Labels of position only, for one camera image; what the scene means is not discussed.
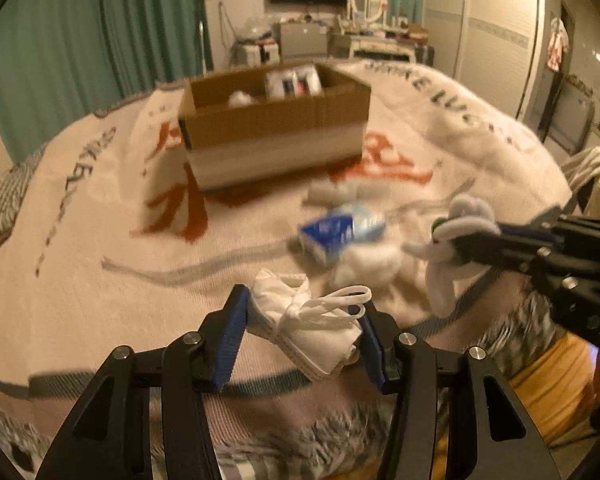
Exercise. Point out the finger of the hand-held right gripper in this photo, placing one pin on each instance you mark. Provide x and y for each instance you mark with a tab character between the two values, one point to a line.
495	255
522	232

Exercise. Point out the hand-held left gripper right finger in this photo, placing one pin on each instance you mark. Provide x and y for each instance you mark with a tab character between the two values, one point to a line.
374	355

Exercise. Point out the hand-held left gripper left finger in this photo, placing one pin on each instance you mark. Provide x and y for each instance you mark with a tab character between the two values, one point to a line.
229	340

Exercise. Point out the white plush toy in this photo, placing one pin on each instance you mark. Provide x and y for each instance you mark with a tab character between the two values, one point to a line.
447	265

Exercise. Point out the white face mask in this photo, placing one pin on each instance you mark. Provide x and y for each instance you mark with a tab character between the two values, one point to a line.
300	322

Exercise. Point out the cardboard box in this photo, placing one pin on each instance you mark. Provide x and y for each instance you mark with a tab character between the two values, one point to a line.
275	130

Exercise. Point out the white soft item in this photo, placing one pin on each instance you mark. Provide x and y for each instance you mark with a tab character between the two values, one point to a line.
240	98

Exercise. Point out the white striped garment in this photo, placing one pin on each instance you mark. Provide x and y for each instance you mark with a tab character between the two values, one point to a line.
592	175

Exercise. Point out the yellow cloth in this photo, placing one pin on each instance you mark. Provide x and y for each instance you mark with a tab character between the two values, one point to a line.
555	395

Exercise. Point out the blue tissue pack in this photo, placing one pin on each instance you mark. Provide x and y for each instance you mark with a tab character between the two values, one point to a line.
332	232

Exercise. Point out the ornate chair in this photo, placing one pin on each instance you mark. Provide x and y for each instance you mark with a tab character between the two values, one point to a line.
577	115

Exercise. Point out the printed blanket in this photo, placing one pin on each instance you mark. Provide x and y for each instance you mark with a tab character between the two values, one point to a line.
105	240

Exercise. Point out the grey white sock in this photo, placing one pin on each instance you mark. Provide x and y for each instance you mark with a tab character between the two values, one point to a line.
337	192

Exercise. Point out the hanging white red cloth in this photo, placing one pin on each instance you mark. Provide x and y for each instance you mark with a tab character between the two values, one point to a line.
556	46

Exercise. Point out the white wardrobe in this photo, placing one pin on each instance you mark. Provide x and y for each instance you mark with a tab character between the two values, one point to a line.
485	35

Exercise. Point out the white dressing table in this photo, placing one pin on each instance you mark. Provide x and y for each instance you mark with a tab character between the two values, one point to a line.
380	46

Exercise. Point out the white plastic packets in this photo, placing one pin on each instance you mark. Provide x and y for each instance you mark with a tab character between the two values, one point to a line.
292	82

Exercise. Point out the checked bed sheet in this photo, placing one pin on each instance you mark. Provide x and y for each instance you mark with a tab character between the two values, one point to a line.
2	200

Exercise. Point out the white framed mirror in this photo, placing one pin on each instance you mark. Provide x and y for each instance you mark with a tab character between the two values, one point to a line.
368	0

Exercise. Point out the grey laptop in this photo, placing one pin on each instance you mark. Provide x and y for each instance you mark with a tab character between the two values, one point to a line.
303	40

